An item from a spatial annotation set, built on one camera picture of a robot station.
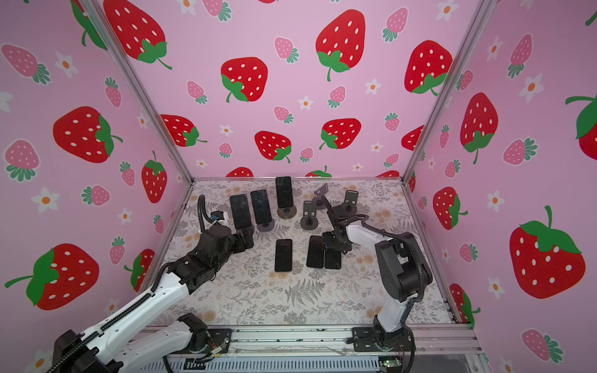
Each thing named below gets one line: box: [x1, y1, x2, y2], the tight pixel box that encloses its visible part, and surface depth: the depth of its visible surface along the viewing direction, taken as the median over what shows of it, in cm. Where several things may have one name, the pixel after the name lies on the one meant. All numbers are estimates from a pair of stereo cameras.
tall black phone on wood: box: [275, 175, 294, 209], surface depth 101 cm
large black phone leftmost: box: [229, 194, 252, 230], surface depth 97 cm
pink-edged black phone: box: [274, 238, 293, 272], surface depth 95 cm
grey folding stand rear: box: [314, 182, 329, 197], surface depth 109 cm
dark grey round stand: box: [342, 189, 359, 216], surface depth 106 cm
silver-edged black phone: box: [324, 248, 342, 270], surface depth 92 cm
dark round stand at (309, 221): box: [300, 200, 318, 231], surface depth 106 cm
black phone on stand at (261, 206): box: [250, 189, 273, 225], surface depth 97 cm
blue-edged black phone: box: [306, 235, 325, 269], surface depth 96 cm
